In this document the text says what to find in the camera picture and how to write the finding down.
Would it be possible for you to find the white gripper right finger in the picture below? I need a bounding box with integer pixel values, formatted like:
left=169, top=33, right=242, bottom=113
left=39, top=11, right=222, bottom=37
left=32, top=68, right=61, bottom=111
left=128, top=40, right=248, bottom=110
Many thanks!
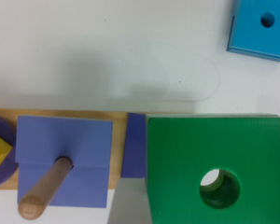
left=146, top=113, right=279, bottom=118

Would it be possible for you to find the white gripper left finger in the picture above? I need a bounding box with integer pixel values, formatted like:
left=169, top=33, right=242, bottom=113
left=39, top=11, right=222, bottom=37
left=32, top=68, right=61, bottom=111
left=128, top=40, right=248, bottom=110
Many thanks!
left=107, top=178, right=152, bottom=224

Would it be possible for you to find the green square block with hole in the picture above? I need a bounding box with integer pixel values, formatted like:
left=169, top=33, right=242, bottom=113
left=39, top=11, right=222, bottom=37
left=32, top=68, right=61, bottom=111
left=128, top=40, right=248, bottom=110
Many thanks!
left=147, top=116, right=280, bottom=224

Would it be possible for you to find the dark purple square block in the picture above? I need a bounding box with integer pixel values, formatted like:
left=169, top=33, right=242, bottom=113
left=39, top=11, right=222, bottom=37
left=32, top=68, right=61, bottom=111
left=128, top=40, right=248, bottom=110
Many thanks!
left=121, top=113, right=147, bottom=178

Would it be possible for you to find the light purple square block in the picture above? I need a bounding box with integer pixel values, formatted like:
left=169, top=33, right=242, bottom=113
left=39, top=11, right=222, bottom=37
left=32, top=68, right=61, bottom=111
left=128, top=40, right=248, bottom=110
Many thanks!
left=16, top=116, right=113, bottom=208

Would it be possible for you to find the blue square block with hole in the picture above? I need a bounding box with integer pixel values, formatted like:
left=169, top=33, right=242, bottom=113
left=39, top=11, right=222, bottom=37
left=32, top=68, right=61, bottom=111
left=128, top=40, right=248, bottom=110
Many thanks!
left=227, top=0, right=280, bottom=62

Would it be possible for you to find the wooden peg base board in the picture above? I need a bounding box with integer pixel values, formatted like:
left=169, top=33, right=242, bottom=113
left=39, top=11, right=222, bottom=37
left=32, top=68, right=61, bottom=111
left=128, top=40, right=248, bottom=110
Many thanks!
left=0, top=109, right=128, bottom=189

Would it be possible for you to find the wooden peg middle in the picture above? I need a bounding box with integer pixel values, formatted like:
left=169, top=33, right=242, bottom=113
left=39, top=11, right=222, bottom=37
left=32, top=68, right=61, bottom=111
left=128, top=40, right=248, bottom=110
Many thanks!
left=18, top=157, right=73, bottom=220

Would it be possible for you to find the dark purple round disc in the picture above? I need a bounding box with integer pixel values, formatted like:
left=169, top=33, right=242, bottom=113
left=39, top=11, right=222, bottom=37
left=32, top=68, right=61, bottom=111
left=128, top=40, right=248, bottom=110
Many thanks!
left=0, top=117, right=18, bottom=185

